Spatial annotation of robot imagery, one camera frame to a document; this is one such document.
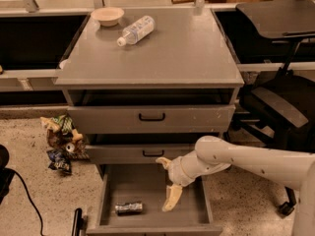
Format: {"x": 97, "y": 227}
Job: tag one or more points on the blue snack bag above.
{"x": 59, "y": 160}

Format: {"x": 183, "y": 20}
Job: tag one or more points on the green chip bag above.
{"x": 62, "y": 123}

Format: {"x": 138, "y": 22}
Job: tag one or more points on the black office chair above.
{"x": 280, "y": 105}

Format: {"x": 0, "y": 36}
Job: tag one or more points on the grey open bottom drawer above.
{"x": 146, "y": 183}

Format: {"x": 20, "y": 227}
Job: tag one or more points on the grey drawer cabinet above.
{"x": 184, "y": 61}

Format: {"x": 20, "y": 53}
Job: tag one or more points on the beige bowl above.
{"x": 108, "y": 16}

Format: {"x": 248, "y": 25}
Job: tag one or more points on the grey middle drawer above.
{"x": 135, "y": 154}

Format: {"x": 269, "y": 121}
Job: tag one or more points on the black bar at bottom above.
{"x": 77, "y": 222}

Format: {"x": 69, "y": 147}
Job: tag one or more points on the silver redbull can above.
{"x": 129, "y": 208}

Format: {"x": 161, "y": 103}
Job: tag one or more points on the grey top drawer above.
{"x": 151, "y": 119}

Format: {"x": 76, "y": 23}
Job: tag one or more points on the black device at left edge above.
{"x": 6, "y": 174}

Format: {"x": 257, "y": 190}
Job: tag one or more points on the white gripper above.
{"x": 176, "y": 171}

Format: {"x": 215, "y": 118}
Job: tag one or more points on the clear plastic water bottle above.
{"x": 137, "y": 31}

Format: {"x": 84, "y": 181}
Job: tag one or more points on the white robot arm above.
{"x": 293, "y": 169}

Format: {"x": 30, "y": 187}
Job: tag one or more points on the brown snack bag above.
{"x": 58, "y": 140}

